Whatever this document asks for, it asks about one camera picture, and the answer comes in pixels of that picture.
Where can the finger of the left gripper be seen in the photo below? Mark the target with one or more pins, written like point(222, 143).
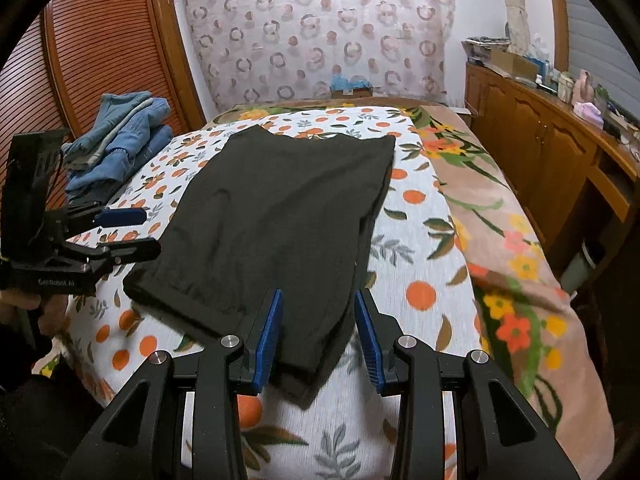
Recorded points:
point(131, 251)
point(109, 218)

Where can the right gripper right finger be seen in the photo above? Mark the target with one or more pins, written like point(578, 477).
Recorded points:
point(497, 433)

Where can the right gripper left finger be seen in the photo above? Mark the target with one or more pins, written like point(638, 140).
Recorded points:
point(139, 434)

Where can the black pants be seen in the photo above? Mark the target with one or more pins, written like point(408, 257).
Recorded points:
point(273, 212)

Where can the left hand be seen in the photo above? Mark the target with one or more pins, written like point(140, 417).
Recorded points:
point(50, 321)

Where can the blue folded jeans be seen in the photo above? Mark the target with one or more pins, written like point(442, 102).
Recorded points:
point(142, 137)

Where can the teal folded jeans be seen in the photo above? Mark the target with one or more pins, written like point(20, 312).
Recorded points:
point(114, 111)

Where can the floral pink blanket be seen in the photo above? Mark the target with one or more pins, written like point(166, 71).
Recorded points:
point(510, 259)

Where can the orange print white sheet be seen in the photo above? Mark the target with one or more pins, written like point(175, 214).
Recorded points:
point(312, 202)

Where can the brown louvered wardrobe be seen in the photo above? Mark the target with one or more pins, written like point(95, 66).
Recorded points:
point(77, 50)

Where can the circle pattern curtain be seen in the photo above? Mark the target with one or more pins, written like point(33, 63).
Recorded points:
point(259, 51)

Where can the wooden sideboard cabinet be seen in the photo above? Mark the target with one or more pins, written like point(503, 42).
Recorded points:
point(574, 181)

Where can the cardboard box with blue items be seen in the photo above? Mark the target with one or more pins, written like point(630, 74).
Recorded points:
point(342, 87)

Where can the pink tissue pack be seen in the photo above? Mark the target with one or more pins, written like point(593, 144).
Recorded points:
point(589, 112)

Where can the cardboard box on sideboard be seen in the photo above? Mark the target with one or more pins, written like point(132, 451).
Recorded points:
point(513, 64)

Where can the stack of papers basket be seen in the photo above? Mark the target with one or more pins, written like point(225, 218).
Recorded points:
point(480, 48)

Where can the grey roller shutter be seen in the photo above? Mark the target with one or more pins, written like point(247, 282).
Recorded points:
point(593, 46)

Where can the beige tied curtain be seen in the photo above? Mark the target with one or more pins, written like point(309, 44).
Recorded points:
point(517, 21)

